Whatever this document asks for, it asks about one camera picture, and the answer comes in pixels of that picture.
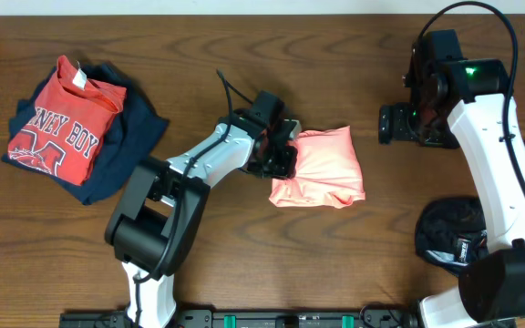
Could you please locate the navy folded garment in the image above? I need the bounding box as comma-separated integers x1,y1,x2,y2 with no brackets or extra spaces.
2,63,169,205

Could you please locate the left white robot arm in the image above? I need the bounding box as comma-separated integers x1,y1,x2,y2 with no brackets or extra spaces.
104,114,301,327

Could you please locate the pink t-shirt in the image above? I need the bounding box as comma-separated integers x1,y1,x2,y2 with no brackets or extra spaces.
269,126,365,209

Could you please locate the red printed folded t-shirt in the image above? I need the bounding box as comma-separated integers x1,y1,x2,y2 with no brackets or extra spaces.
7,56,127,186

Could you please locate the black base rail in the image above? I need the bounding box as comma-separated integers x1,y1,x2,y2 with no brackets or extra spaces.
58,305,422,328

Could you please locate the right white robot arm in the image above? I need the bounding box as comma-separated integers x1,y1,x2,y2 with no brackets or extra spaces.
378,55,525,327

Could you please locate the black patterned garment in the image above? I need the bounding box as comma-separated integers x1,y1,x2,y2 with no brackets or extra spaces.
415,196,489,276

